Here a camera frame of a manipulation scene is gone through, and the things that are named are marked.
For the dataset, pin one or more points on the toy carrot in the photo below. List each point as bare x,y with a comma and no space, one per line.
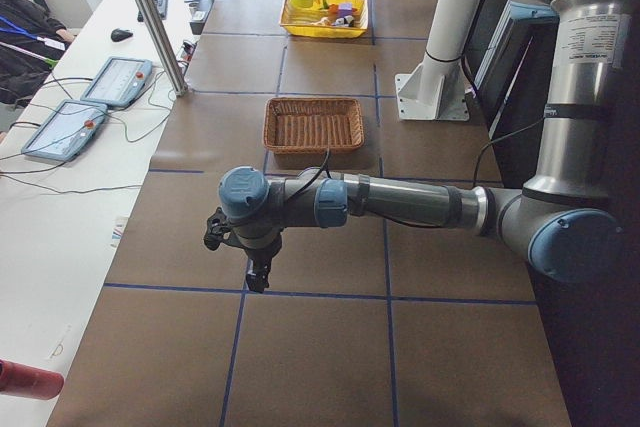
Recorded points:
329,8

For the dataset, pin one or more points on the purple foam block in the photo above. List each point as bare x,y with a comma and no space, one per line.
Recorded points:
344,9

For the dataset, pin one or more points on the teach pendant tablet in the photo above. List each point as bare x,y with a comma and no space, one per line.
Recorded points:
67,131
119,82

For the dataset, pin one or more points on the near teach pendant tablet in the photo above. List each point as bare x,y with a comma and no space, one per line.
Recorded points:
67,131

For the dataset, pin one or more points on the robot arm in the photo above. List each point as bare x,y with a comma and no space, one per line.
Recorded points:
557,221

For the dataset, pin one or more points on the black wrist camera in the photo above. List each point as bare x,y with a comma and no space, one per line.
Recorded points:
218,231

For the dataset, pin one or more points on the panda toy figure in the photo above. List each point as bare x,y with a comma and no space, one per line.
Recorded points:
345,21

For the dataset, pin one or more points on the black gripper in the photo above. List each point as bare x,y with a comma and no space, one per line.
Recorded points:
260,255

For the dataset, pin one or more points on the brown wicker basket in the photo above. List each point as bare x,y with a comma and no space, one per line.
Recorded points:
310,125

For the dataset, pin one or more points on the seated person dark jacket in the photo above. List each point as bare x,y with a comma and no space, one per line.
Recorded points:
29,34

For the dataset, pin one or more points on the yellow plastic basket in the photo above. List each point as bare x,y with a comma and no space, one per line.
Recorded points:
300,22

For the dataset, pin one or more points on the red cylinder bottle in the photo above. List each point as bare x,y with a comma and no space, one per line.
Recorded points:
29,382

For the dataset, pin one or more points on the aluminium frame post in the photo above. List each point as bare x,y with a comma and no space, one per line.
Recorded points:
162,45

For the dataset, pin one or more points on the black computer mouse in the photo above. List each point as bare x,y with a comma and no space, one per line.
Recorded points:
119,35

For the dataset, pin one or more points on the white mounting pillar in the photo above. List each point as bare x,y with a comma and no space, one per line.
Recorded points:
434,90

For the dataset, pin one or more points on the toy croissant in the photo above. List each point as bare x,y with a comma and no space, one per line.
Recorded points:
324,21

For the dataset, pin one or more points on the far teach pendant tablet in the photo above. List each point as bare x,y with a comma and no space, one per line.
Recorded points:
119,82

